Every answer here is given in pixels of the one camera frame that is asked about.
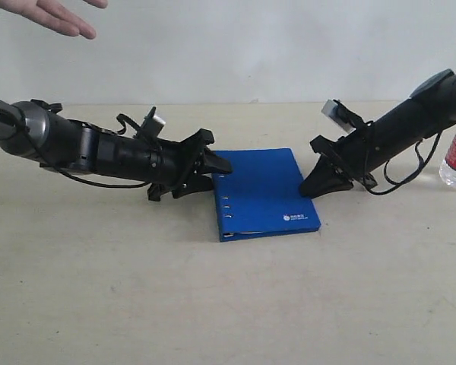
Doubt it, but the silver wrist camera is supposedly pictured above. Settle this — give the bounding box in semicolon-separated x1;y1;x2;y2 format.
140;106;166;138
321;99;355;134

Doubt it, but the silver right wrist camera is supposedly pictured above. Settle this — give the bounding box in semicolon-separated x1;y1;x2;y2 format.
321;99;355;134

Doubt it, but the person's open hand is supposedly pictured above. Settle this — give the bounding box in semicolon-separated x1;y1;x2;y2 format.
0;0;97;40

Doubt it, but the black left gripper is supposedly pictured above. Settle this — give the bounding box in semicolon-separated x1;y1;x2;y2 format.
147;129;233;202

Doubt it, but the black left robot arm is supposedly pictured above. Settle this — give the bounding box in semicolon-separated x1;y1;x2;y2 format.
0;99;233;202

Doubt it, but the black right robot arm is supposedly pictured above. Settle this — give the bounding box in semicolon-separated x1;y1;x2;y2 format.
299;68;456;199

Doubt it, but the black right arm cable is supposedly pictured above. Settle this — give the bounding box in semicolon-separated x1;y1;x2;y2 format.
364;132;442;196

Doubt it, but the blue ring binder notebook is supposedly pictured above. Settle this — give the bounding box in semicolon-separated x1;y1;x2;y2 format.
212;148;321;242

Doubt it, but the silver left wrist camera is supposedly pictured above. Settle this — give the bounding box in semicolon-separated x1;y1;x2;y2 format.
140;106;166;138

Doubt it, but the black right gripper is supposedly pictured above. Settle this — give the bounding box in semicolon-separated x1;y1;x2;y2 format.
299;129;378;198

